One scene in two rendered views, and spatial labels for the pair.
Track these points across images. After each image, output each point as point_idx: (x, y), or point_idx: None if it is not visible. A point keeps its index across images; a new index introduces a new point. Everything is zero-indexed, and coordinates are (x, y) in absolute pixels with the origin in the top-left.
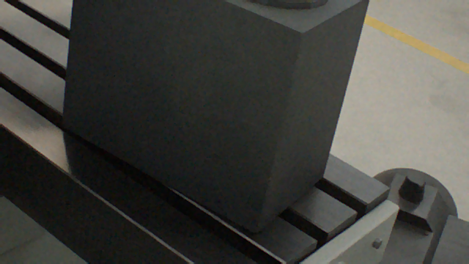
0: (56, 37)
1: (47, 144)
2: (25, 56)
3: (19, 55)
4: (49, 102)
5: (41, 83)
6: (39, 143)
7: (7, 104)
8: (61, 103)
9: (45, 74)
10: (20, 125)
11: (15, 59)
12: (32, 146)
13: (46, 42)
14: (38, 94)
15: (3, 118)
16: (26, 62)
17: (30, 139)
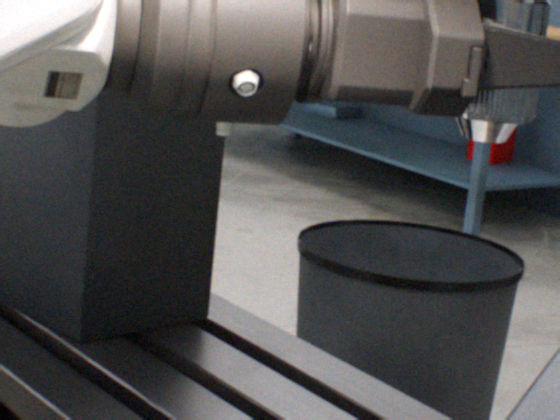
0: (181, 412)
1: (228, 310)
2: (242, 389)
3: (252, 392)
4: (217, 340)
5: (223, 358)
6: (238, 311)
7: (273, 343)
8: (201, 338)
9: (214, 367)
10: (258, 326)
11: (259, 387)
12: (246, 310)
13: (202, 405)
14: (230, 348)
15: (279, 332)
16: (242, 382)
17: (248, 315)
